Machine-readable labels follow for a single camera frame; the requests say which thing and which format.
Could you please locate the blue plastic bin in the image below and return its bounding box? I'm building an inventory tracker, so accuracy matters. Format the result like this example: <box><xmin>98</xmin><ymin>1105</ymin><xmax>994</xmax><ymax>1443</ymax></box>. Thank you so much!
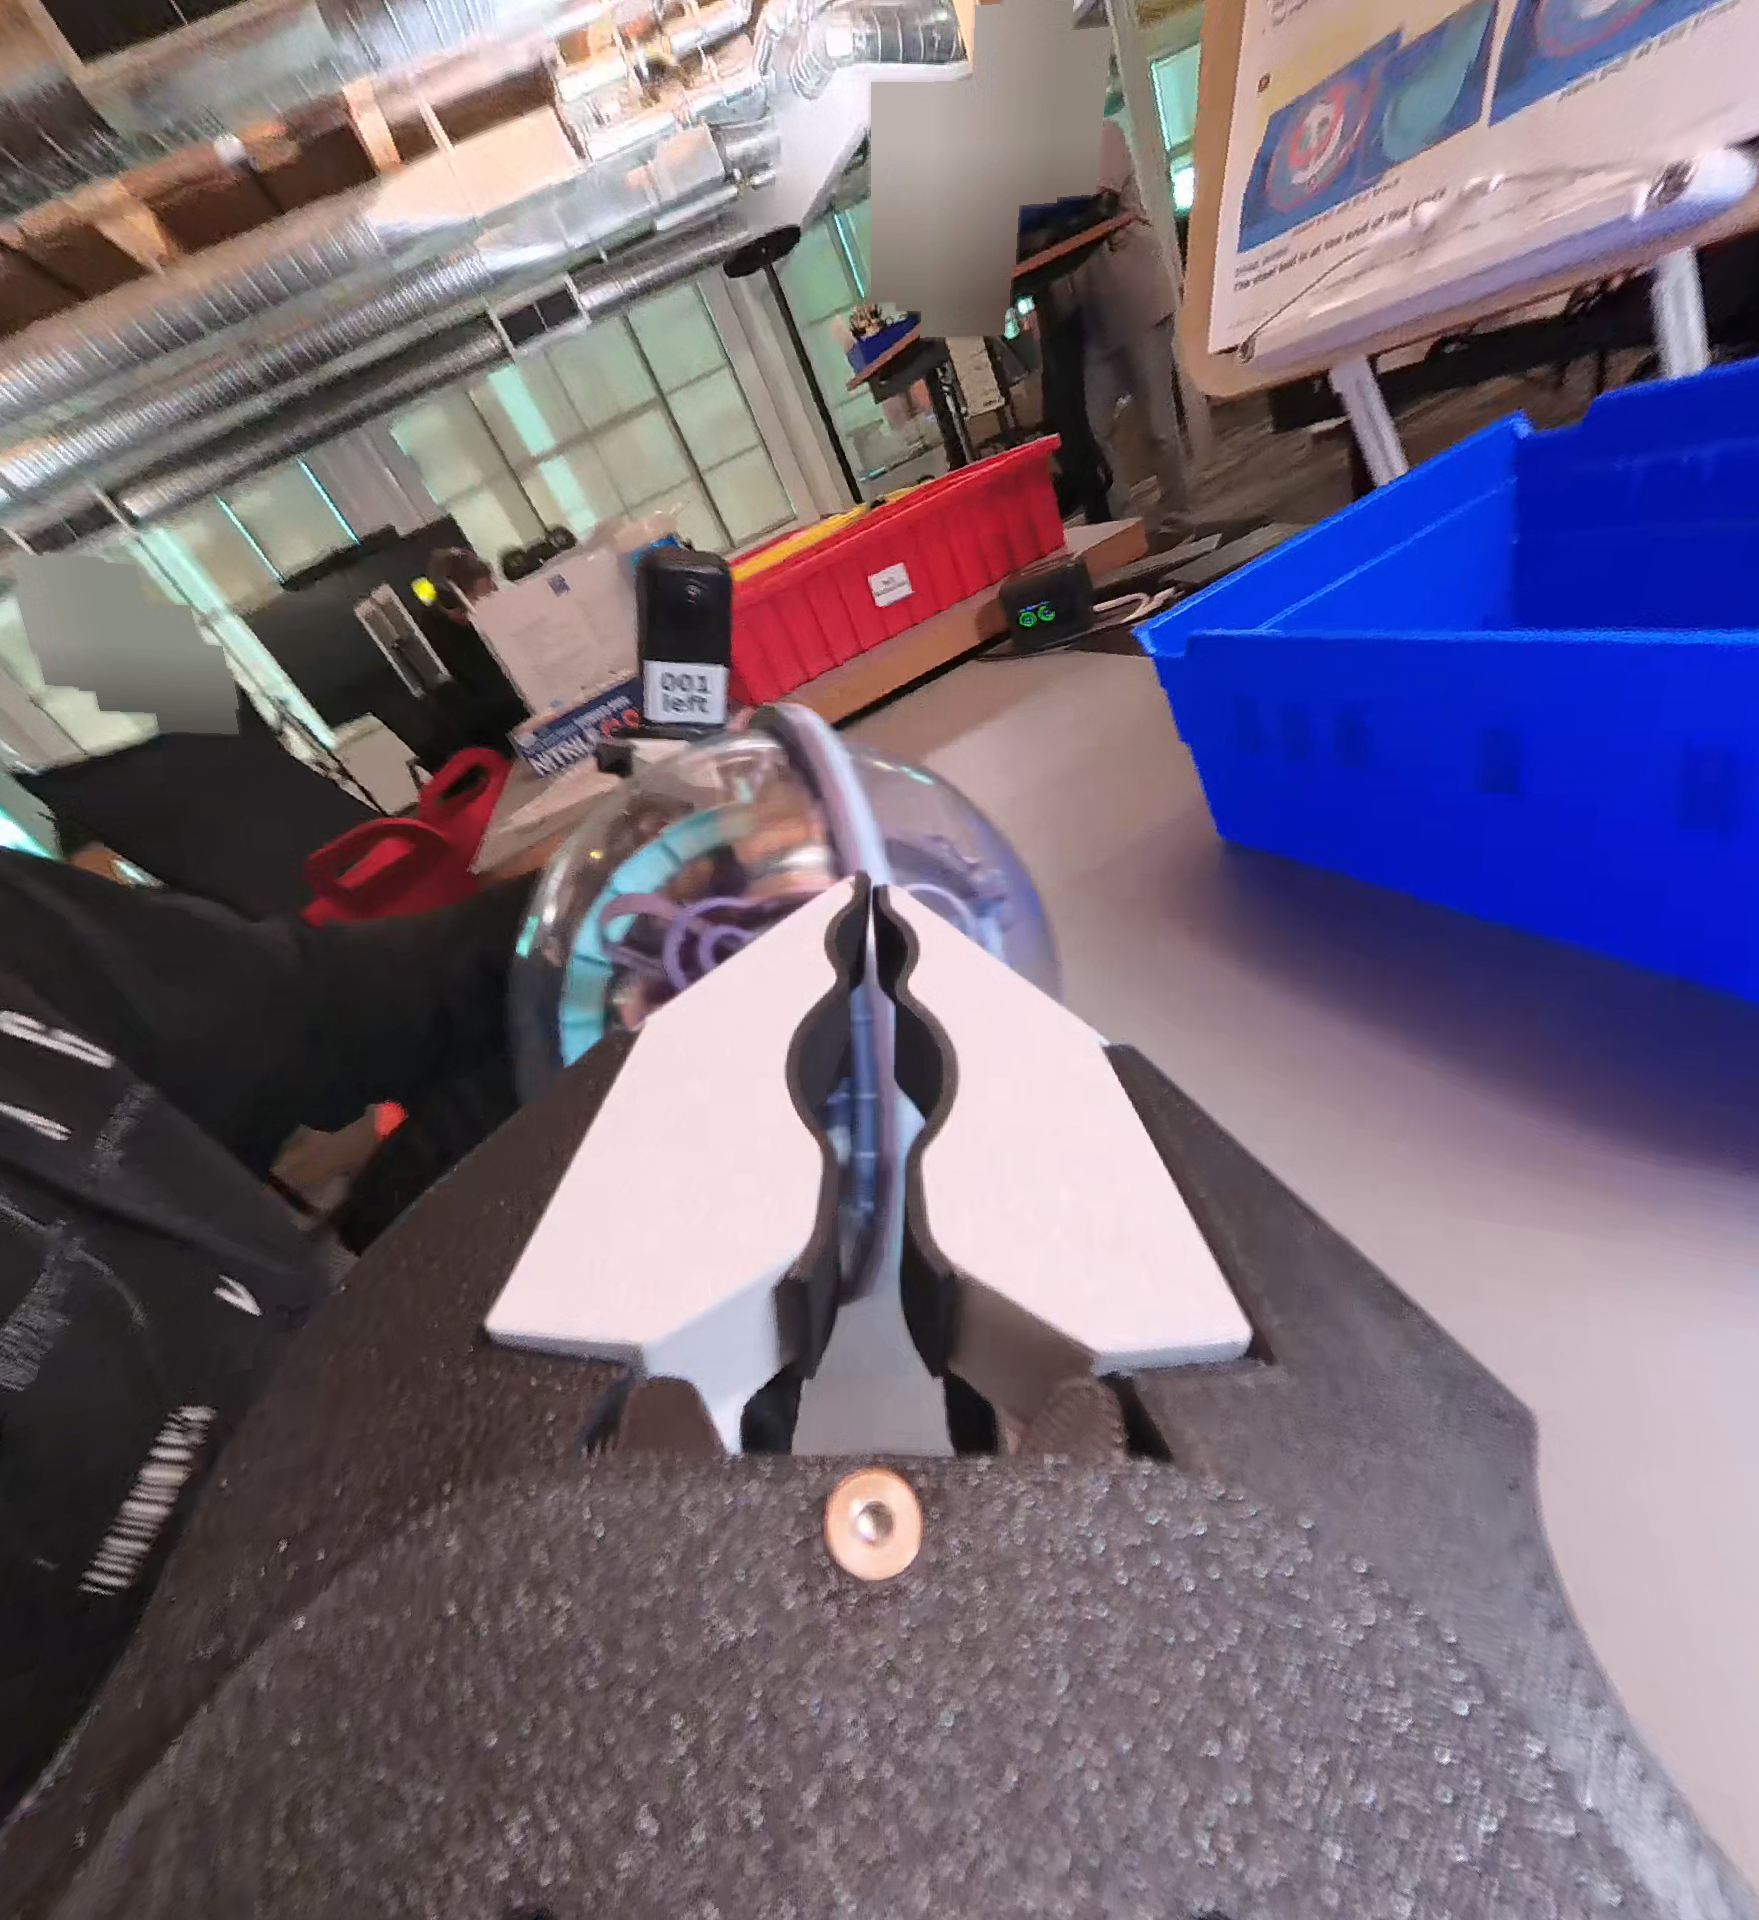
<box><xmin>1135</xmin><ymin>343</ymin><xmax>1759</xmax><ymax>1036</ymax></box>

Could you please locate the blue white glove box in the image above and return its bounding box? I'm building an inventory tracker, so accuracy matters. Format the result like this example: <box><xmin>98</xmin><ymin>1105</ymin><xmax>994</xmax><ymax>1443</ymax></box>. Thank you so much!
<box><xmin>507</xmin><ymin>691</ymin><xmax>644</xmax><ymax>782</ymax></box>

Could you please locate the clear plastic maze ball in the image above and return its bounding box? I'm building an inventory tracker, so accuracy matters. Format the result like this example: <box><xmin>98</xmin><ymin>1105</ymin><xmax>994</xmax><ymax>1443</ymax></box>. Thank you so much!
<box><xmin>509</xmin><ymin>706</ymin><xmax>1063</xmax><ymax>1298</ymax></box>

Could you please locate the silver ventilation duct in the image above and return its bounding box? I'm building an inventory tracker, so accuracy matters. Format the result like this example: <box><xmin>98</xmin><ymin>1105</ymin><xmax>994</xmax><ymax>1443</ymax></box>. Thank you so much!
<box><xmin>0</xmin><ymin>0</ymin><xmax>976</xmax><ymax>548</ymax></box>

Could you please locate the red plastic bin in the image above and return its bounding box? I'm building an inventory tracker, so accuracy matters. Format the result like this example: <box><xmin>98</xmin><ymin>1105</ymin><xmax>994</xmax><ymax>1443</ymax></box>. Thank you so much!
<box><xmin>724</xmin><ymin>433</ymin><xmax>1068</xmax><ymax>709</ymax></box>

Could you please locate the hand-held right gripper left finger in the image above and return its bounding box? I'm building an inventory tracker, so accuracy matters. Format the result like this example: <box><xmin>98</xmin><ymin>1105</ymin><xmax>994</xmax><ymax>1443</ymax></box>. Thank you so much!
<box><xmin>484</xmin><ymin>877</ymin><xmax>876</xmax><ymax>1448</ymax></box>

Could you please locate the small black digital timer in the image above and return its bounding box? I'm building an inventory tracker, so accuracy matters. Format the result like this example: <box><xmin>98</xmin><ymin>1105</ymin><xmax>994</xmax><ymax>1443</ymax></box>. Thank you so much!
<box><xmin>997</xmin><ymin>552</ymin><xmax>1099</xmax><ymax>650</ymax></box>

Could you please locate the white printed sign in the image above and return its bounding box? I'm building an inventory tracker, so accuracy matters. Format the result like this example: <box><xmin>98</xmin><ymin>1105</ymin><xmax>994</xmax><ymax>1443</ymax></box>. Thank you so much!
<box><xmin>469</xmin><ymin>552</ymin><xmax>648</xmax><ymax>721</ymax></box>

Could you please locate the wooden instruction board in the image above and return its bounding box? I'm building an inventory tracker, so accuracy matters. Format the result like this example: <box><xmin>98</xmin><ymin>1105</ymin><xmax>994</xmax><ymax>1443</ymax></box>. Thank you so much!
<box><xmin>1180</xmin><ymin>0</ymin><xmax>1759</xmax><ymax>404</ymax></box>

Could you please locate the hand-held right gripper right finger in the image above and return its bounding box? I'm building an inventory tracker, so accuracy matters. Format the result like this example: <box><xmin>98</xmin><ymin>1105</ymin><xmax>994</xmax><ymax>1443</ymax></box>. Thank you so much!
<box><xmin>871</xmin><ymin>890</ymin><xmax>1256</xmax><ymax>1448</ymax></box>

